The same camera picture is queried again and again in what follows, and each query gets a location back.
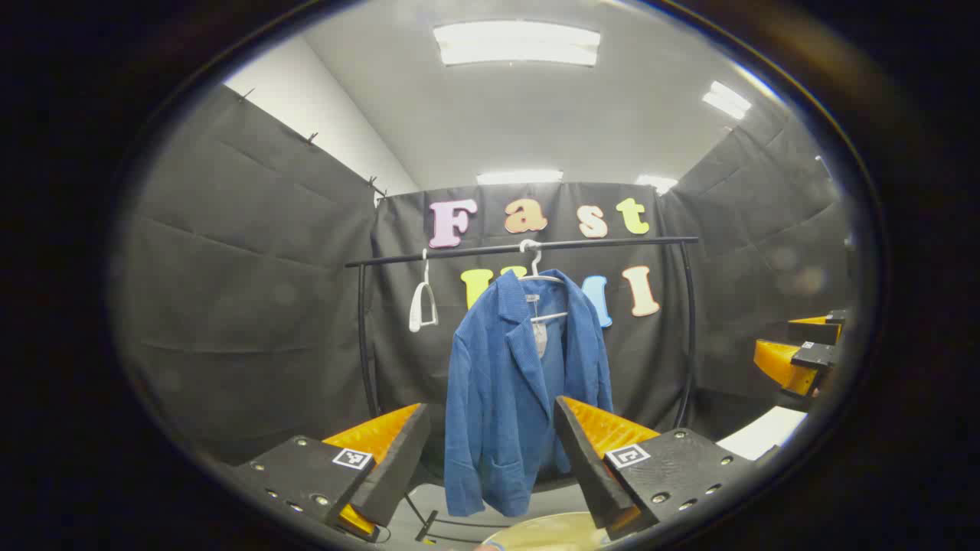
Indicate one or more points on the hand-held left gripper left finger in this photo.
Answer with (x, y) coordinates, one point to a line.
(398, 467)

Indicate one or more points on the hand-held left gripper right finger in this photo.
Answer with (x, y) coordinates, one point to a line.
(586, 467)

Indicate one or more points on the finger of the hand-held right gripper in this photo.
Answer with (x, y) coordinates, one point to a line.
(777, 363)
(815, 331)

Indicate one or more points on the beige round laundry hamper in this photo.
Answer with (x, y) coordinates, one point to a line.
(547, 532)

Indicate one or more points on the white paper hang tag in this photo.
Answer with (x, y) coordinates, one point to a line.
(540, 340)

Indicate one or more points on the white plastic clothes hanger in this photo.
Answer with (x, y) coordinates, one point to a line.
(414, 306)
(551, 314)

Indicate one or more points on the black metal clothes rack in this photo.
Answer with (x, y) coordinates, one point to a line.
(459, 252)

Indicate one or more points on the white flat board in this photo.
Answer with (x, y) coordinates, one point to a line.
(766, 432)

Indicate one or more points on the small ceiling light panel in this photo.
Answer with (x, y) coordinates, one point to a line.
(519, 177)
(656, 184)
(726, 99)

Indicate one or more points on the black backdrop cloth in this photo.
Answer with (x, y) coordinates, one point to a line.
(253, 306)

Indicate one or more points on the large ceiling light panel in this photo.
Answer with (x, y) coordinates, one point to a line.
(517, 44)

